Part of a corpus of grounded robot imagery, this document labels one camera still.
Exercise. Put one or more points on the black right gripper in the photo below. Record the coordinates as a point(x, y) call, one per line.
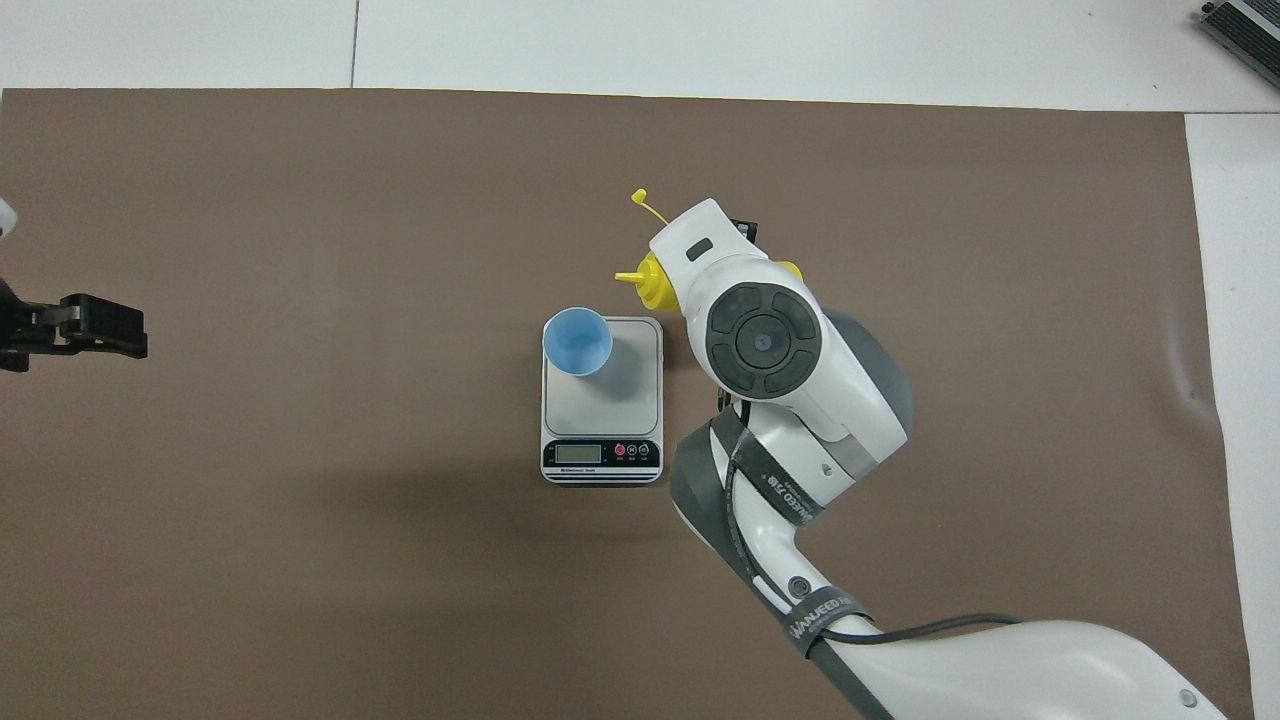
point(744, 232)

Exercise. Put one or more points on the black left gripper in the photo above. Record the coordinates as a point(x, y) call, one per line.
point(12, 335)

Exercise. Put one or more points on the grey ribbed metal device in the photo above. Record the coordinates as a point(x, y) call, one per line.
point(1250, 25)

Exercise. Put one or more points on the light blue plastic cup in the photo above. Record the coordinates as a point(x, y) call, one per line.
point(577, 340)

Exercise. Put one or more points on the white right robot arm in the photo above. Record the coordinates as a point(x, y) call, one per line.
point(800, 400)

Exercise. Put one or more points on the yellow squeeze bottle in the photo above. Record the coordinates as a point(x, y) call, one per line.
point(660, 285)

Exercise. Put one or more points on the silver digital kitchen scale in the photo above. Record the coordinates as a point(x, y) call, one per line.
point(600, 440)

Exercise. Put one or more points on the brown paper mat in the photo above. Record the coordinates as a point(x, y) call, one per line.
point(300, 600)

